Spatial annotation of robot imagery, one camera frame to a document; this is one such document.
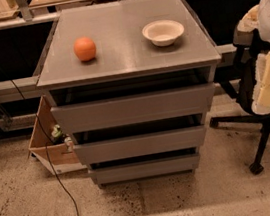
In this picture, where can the grey bottom drawer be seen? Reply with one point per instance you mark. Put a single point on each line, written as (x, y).
(144, 169)

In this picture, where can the grey drawer cabinet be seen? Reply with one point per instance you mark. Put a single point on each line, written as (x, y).
(126, 64)

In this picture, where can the green white item in box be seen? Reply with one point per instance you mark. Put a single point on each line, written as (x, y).
(57, 134)

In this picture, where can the orange fruit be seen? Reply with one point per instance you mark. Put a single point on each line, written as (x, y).
(84, 49)

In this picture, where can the grey drawer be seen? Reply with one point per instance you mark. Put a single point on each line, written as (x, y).
(144, 169)
(118, 149)
(135, 109)

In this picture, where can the white paper bowl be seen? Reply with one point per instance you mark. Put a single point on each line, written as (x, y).
(163, 32)

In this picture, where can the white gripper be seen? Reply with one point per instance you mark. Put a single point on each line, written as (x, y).
(261, 103)

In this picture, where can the grey top drawer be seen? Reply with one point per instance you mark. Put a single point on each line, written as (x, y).
(135, 109)

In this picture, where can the cardboard box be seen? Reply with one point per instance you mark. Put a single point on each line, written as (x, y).
(56, 157)

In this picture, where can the black office chair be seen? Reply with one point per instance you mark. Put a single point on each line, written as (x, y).
(252, 60)

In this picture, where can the grey middle drawer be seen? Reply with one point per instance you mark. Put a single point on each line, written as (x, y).
(118, 149)

